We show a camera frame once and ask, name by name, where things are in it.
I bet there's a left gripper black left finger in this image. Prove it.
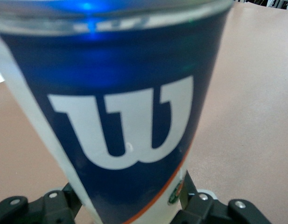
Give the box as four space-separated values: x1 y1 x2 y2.
0 183 85 224

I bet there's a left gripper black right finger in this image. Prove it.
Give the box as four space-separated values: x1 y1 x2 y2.
171 171 270 224

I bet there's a clear Wilson tennis ball can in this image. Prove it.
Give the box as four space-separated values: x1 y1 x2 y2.
0 0 235 224

